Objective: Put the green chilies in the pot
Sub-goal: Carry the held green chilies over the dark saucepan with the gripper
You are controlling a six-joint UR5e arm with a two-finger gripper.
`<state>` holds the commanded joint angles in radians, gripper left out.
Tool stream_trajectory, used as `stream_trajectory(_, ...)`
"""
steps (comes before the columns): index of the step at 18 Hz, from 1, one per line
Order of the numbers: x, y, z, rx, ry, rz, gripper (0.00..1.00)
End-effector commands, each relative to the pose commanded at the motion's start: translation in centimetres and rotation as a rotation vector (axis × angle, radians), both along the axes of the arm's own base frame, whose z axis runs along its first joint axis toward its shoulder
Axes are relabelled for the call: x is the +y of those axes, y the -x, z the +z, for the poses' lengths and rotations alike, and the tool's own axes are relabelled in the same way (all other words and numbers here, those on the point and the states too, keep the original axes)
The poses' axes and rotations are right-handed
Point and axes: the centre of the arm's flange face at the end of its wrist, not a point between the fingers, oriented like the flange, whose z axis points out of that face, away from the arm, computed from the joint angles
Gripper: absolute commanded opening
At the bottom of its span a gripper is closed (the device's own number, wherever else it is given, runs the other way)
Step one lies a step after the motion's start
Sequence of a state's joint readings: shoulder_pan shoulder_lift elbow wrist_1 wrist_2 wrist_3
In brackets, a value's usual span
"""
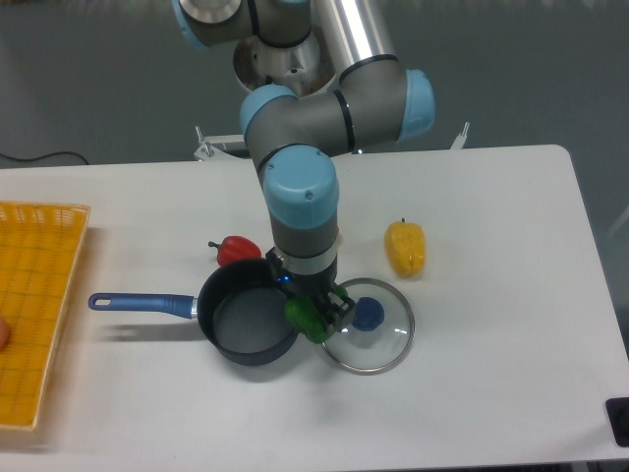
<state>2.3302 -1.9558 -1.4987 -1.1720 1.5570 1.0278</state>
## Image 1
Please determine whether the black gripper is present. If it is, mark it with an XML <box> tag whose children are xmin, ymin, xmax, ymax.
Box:
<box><xmin>265</xmin><ymin>248</ymin><xmax>356</xmax><ymax>336</ymax></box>

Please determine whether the green bell pepper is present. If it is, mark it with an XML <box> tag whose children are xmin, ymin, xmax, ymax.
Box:
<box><xmin>284</xmin><ymin>296</ymin><xmax>333</xmax><ymax>344</ymax></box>

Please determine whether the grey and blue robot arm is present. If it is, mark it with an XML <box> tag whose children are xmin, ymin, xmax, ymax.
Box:
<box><xmin>173</xmin><ymin>1</ymin><xmax>435</xmax><ymax>343</ymax></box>

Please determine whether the glass lid with blue knob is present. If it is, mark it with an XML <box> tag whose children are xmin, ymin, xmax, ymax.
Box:
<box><xmin>322</xmin><ymin>277</ymin><xmax>416</xmax><ymax>376</ymax></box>

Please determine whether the yellow bell pepper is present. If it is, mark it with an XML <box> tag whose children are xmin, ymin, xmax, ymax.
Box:
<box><xmin>384</xmin><ymin>218</ymin><xmax>427</xmax><ymax>278</ymax></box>

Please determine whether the red bell pepper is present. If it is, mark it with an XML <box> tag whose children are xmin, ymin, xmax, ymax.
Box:
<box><xmin>207</xmin><ymin>235</ymin><xmax>262</xmax><ymax>266</ymax></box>

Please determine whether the yellow woven basket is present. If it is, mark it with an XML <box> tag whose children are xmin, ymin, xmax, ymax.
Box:
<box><xmin>1</xmin><ymin>201</ymin><xmax>90</xmax><ymax>431</ymax></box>

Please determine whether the dark pot with blue handle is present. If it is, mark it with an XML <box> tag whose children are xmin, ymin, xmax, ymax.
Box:
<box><xmin>87</xmin><ymin>259</ymin><xmax>298</xmax><ymax>367</ymax></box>

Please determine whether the white metal mounting bracket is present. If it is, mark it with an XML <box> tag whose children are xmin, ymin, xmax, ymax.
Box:
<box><xmin>194</xmin><ymin>125</ymin><xmax>251</xmax><ymax>161</ymax></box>

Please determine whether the white bracket at table edge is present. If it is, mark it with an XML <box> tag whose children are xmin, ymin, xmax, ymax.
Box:
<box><xmin>450</xmin><ymin>121</ymin><xmax>470</xmax><ymax>150</ymax></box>

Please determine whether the black cable on floor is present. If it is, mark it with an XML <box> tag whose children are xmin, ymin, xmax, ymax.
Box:
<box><xmin>0</xmin><ymin>150</ymin><xmax>89</xmax><ymax>165</ymax></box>

